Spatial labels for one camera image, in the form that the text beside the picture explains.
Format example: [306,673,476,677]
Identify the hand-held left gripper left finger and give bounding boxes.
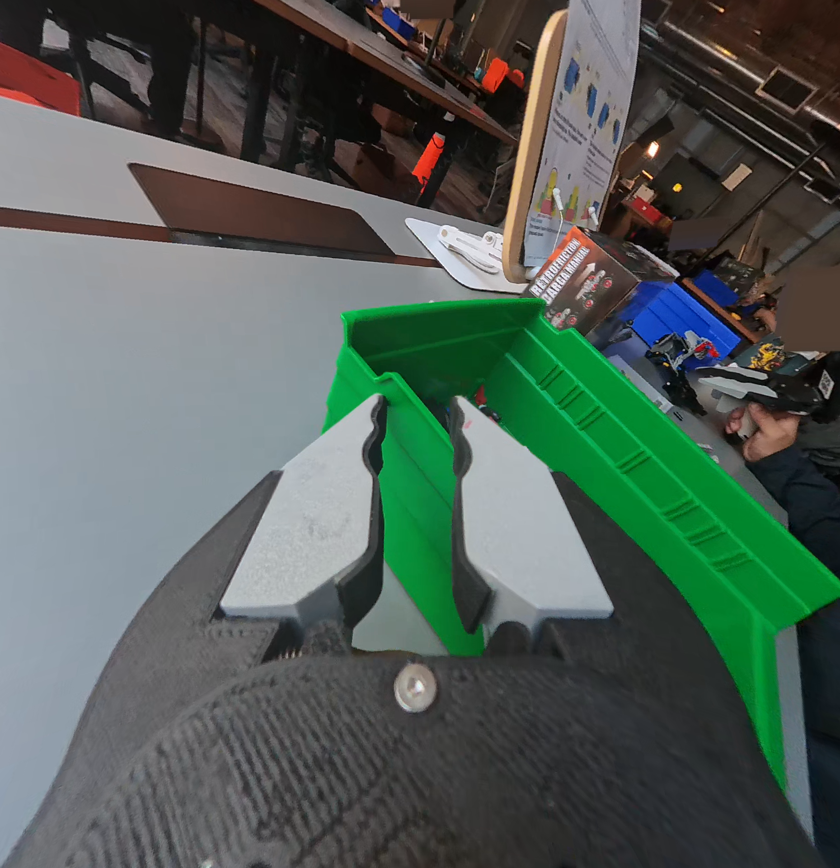
[218,395,388,632]

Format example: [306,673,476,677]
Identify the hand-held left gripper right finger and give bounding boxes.
[448,396,615,638]

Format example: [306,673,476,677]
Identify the green plastic bin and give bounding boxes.
[323,297,840,791]

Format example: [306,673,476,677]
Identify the person's right forearm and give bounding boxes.
[745,437,840,747]

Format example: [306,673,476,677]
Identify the pile of loose lego pieces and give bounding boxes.
[427,385,507,428]

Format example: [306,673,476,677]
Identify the dark lego set box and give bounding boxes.
[528,226,678,336]

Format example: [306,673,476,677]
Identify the person's right hand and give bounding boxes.
[725,407,803,463]

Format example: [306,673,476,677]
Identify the yellow black toy box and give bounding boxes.
[748,342,810,370]

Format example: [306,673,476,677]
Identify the small toy robot pieces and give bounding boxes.
[647,331,722,416]

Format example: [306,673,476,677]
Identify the blue plastic bin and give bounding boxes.
[599,279,741,360]

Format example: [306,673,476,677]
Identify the small blue background bin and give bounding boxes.
[694,270,741,306]

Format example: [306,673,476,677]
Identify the poster board on wooden stand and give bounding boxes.
[501,0,643,282]

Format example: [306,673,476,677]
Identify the white flat stand base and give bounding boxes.
[405,217,529,294]

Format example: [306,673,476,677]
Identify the orange plastic object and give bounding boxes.
[481,57,526,90]

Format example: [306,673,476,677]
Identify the long wooden background table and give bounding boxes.
[257,0,519,146]

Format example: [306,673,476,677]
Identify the red plastic crate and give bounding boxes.
[0,37,82,116]

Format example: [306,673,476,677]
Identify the brown table cable flap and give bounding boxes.
[128,163,397,257]

